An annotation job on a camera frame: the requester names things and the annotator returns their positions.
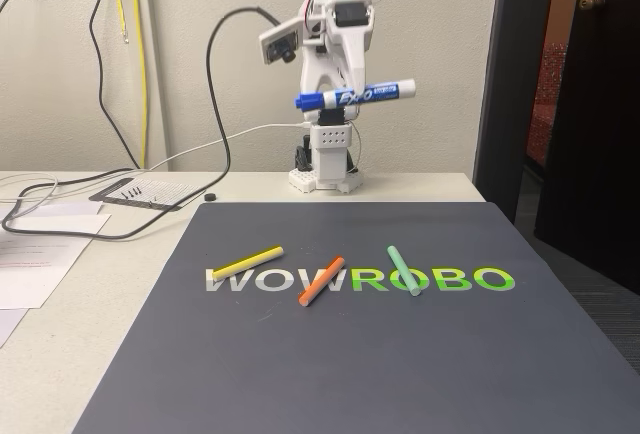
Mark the blue Expo marker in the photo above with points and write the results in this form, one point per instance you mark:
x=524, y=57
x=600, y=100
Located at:
x=385, y=90

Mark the black table clamp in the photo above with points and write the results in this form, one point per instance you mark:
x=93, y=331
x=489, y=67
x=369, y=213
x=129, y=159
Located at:
x=301, y=156

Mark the small black round cap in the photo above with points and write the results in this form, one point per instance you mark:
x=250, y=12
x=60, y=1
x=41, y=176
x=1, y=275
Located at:
x=210, y=197

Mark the green chalk stick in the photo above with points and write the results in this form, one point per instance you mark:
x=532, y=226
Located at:
x=404, y=271

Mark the orange chalk stick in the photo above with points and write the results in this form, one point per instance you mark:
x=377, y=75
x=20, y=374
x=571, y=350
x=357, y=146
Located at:
x=320, y=284

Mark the grey white screw mat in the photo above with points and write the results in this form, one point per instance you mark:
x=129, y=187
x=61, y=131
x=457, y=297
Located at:
x=170, y=191

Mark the yellow chalk stick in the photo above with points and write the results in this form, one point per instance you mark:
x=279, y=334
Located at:
x=247, y=264

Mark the brass door knob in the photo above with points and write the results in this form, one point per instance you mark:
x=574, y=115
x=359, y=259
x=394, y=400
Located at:
x=592, y=1

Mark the dark wooden door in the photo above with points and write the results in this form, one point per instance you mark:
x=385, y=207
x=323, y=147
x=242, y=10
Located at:
x=600, y=129

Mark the grey WOWROBO mat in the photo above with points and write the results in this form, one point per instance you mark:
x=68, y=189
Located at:
x=350, y=364

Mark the white paper sheet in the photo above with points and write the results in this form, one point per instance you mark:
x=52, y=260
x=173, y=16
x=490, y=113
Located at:
x=75, y=224
x=75, y=209

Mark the printed text paper sheet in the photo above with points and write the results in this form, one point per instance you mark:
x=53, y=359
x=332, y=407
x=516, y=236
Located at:
x=40, y=274

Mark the pale grey paper sheet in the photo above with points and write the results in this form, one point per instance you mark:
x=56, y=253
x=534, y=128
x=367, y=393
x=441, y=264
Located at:
x=10, y=324

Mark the white wrist camera board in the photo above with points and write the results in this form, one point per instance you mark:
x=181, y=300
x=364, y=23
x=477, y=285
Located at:
x=277, y=39

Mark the dark grey door frame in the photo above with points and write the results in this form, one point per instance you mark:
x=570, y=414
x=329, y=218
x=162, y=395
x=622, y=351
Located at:
x=505, y=104

